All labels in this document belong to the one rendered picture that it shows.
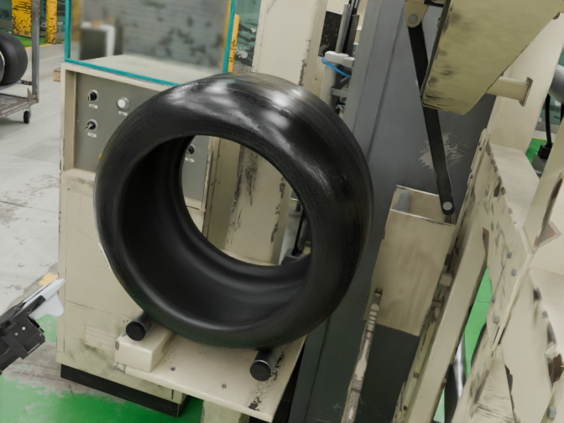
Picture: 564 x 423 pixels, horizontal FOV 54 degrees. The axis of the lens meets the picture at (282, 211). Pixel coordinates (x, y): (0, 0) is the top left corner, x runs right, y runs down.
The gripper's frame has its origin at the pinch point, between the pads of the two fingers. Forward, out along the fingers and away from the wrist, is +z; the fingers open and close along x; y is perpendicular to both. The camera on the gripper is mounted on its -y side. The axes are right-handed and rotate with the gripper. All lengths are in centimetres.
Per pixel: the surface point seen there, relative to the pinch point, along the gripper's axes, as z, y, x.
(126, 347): 1.0, 20.8, -1.7
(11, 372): -47, 41, -127
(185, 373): 6.9, 33.4, 0.8
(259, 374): 17.8, 37.1, 17.0
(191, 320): 14.6, 21.0, 10.8
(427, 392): 48, 78, 10
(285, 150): 44, 1, 32
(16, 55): 62, -98, -422
